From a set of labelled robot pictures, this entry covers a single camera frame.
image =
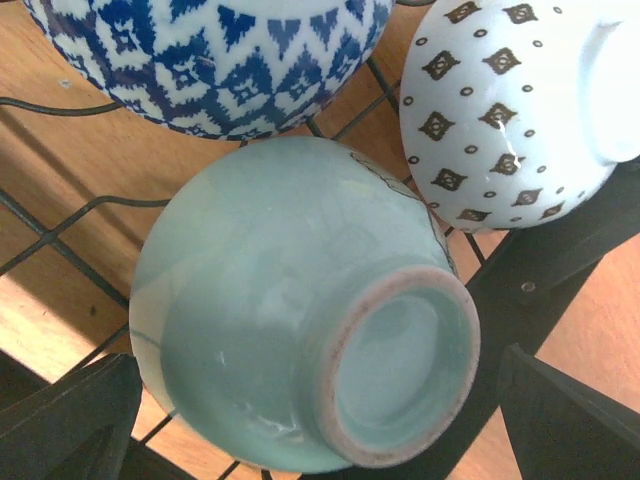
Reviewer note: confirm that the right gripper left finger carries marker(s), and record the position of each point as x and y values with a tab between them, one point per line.
76	428

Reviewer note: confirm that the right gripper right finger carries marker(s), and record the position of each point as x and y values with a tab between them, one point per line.
560	428

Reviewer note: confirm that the light green celadon bowl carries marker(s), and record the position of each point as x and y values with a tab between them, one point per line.
297	306

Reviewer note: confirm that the red geometric patterned bowl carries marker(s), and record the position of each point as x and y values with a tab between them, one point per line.
228	70

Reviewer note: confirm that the black wire dish rack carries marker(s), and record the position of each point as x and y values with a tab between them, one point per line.
521	290

